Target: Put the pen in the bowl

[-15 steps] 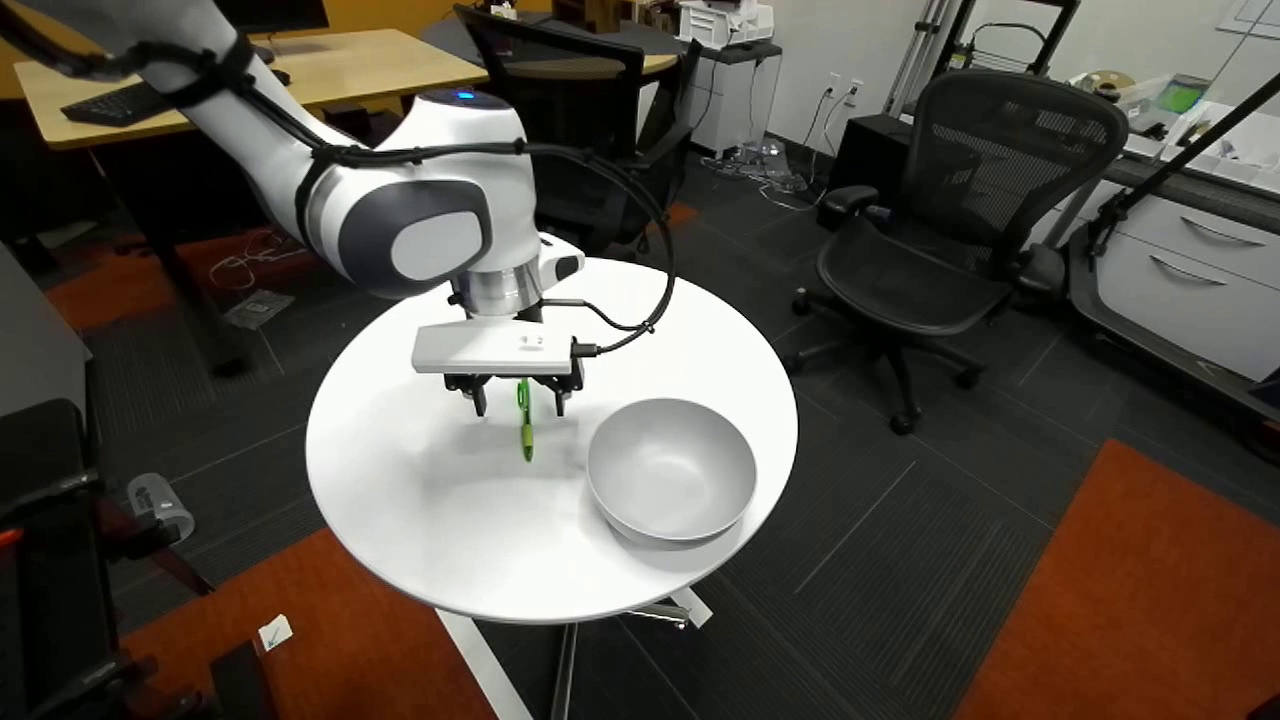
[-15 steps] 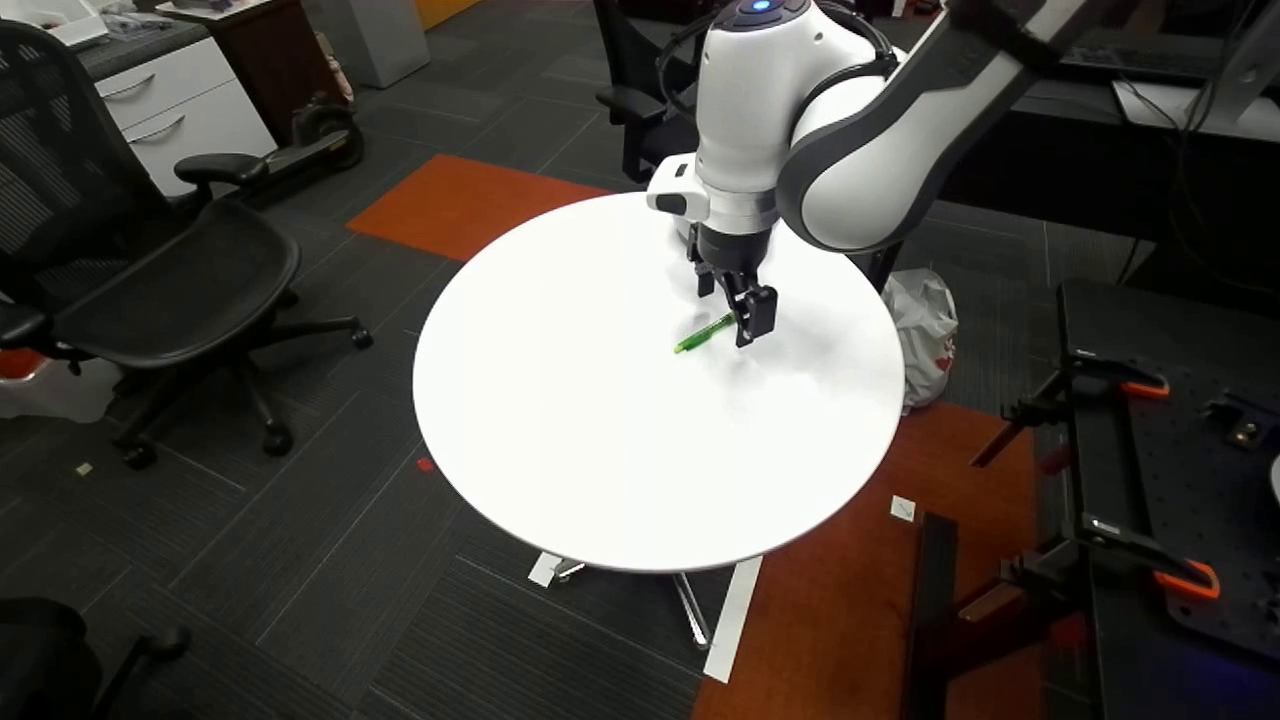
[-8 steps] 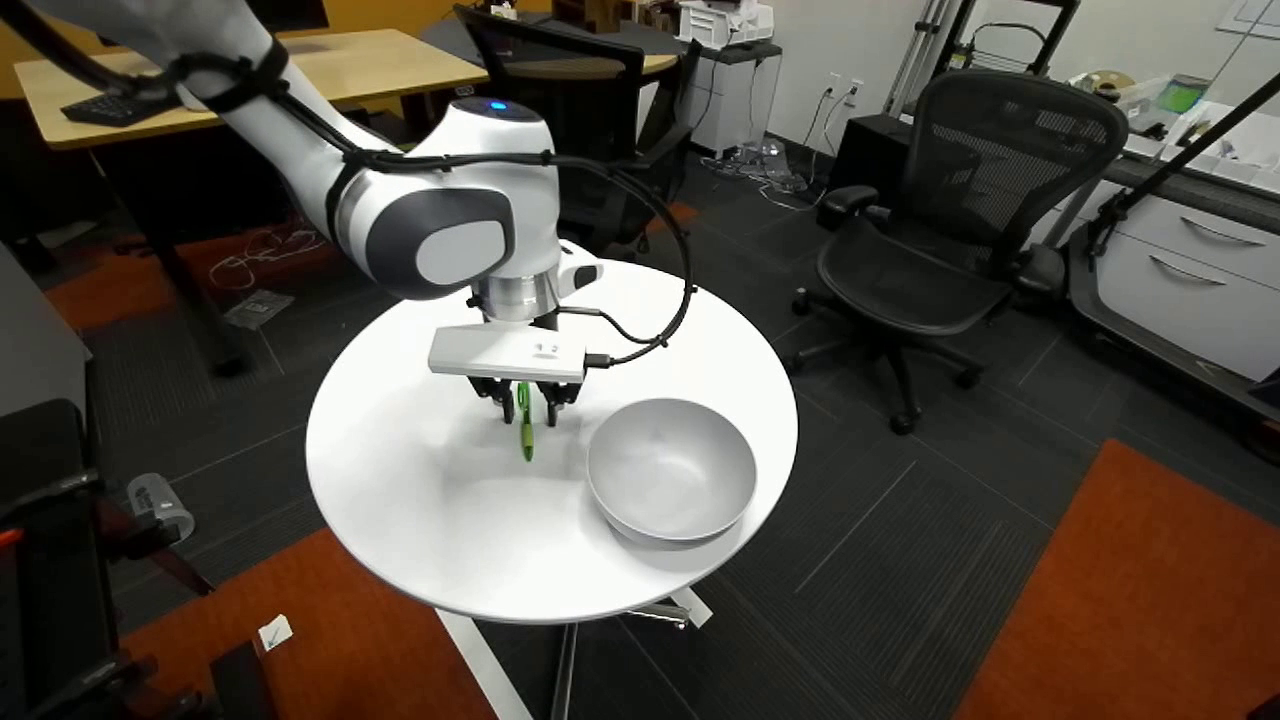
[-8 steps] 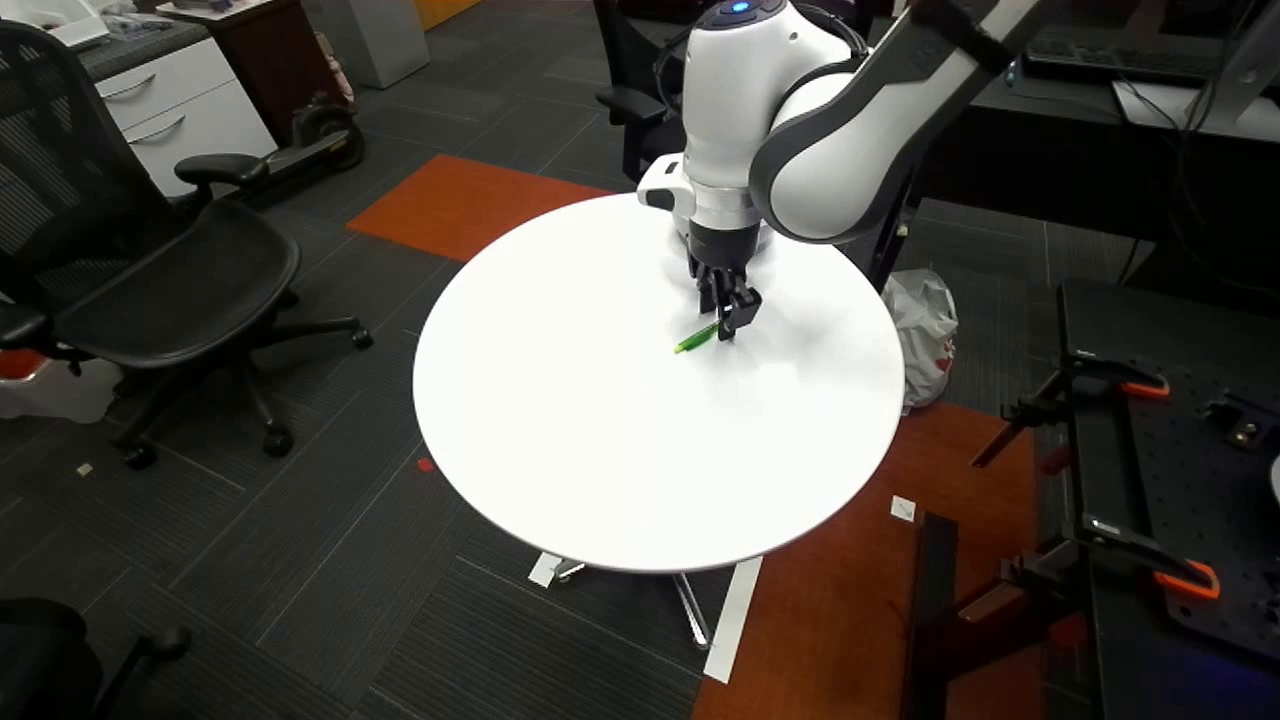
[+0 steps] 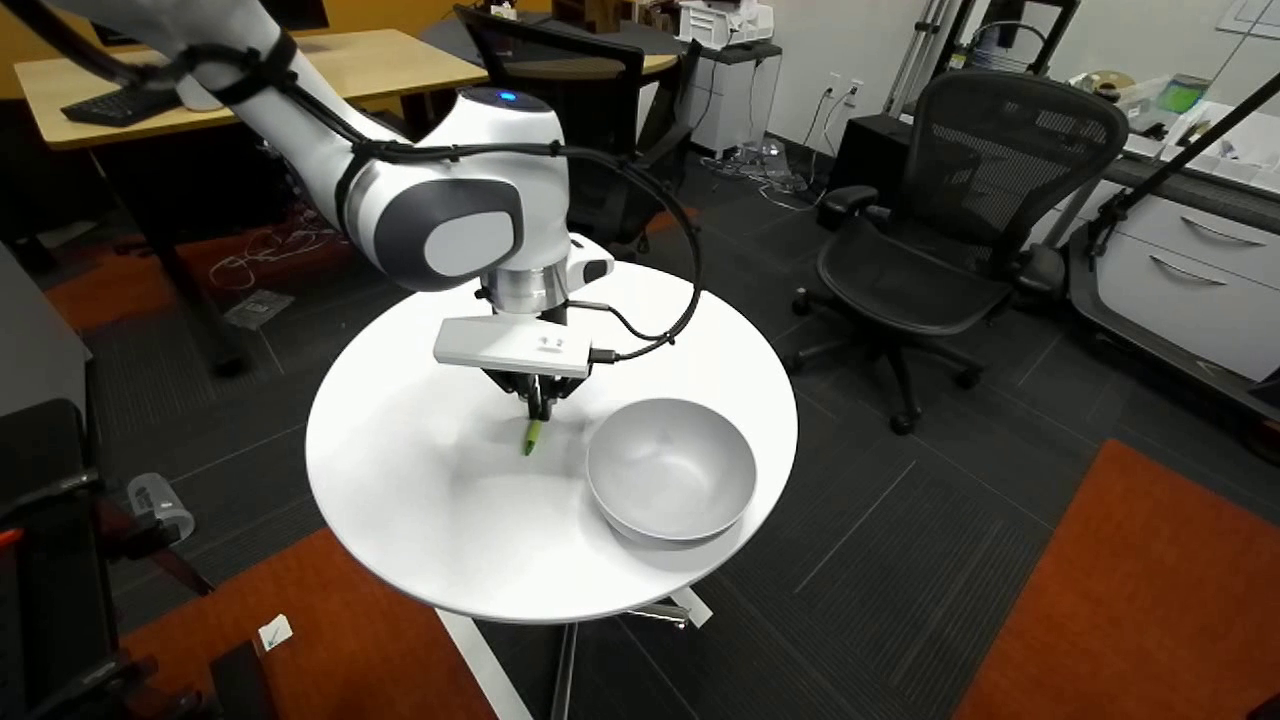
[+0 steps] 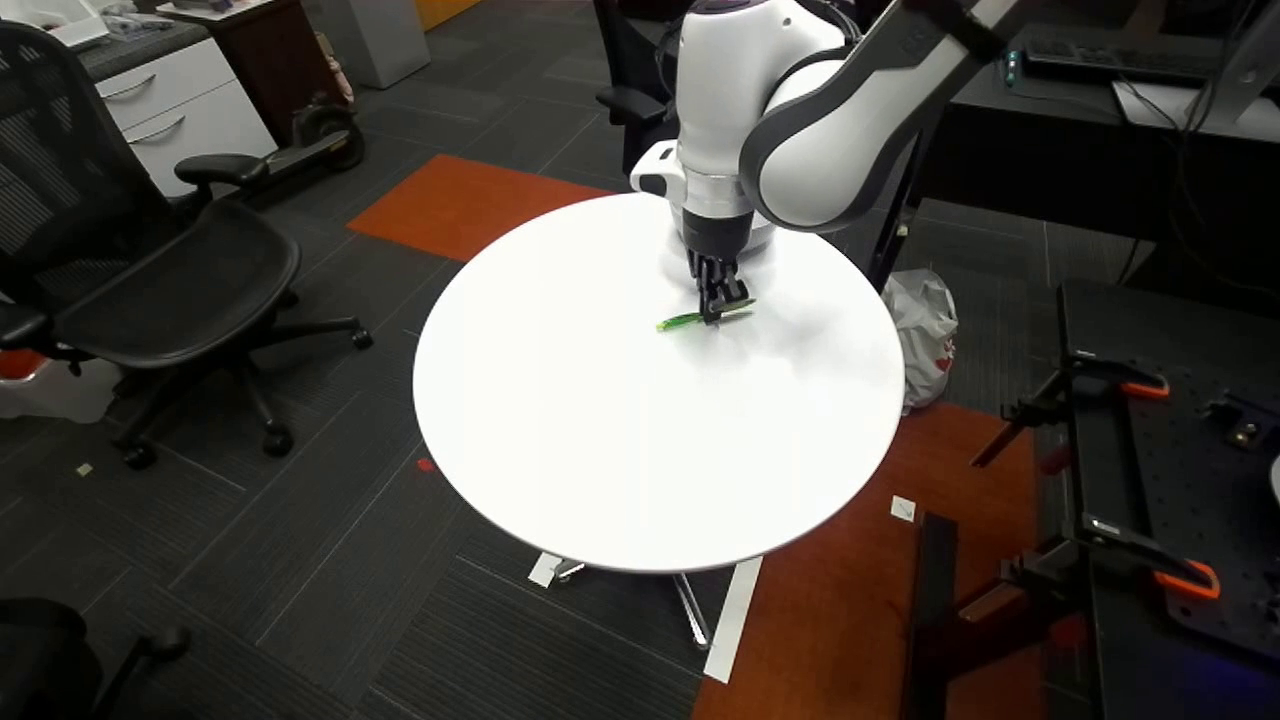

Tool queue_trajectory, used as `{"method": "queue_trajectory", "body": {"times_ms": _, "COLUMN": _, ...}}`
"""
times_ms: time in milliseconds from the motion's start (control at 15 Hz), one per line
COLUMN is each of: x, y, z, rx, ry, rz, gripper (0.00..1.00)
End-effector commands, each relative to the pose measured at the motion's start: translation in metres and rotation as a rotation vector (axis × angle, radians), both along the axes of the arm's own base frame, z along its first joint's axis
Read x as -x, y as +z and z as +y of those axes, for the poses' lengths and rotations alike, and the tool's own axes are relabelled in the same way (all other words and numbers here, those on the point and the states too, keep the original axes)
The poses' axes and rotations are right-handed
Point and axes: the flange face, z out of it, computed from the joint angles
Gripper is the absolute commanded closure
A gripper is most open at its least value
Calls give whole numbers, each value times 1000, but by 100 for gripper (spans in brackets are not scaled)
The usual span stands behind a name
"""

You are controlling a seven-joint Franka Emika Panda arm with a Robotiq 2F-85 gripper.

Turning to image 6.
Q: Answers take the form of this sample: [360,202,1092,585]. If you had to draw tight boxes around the black stand with orange clamps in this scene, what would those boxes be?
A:
[1054,275,1280,720]

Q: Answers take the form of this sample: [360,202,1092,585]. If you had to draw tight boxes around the black upright post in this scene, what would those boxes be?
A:
[902,513,969,720]

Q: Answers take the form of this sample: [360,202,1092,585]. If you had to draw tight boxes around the white plastic bag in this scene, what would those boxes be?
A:
[880,265,963,416]

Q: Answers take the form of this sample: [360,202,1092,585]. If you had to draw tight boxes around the white paper sheet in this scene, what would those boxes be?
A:
[1108,75,1280,138]

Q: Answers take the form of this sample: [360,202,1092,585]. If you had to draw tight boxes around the orange handled bar clamp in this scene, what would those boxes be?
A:
[971,346,1178,470]
[996,513,1223,621]

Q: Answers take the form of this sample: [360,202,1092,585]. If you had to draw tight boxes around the grey bin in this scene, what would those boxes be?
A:
[305,0,437,93]

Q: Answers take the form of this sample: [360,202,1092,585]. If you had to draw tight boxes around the brown wooden cabinet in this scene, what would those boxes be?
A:
[208,0,360,153]

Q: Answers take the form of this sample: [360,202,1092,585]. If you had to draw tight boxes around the white table base legs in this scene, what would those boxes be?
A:
[524,547,767,686]

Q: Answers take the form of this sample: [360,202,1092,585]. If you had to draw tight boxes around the green pen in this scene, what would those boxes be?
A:
[652,299,761,334]

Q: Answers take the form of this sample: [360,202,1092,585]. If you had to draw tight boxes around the white drawer cabinet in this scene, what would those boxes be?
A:
[89,32,284,202]

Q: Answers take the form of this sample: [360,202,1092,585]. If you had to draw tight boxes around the black padded office chair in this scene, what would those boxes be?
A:
[0,596,191,720]

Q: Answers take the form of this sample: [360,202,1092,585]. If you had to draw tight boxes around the black kick scooter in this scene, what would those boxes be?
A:
[172,93,370,190]

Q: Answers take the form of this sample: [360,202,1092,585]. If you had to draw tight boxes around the black office desk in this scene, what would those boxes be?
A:
[915,0,1280,259]

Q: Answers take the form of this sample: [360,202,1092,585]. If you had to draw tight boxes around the black mesh office chair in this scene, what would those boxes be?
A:
[0,15,375,475]

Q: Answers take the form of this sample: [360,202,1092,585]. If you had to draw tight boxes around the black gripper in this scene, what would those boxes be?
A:
[680,209,758,330]

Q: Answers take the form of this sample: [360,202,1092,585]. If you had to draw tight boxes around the black desk keyboard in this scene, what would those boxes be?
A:
[1018,23,1223,88]

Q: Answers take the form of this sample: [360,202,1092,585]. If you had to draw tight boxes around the dark office chair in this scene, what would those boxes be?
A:
[591,0,690,176]

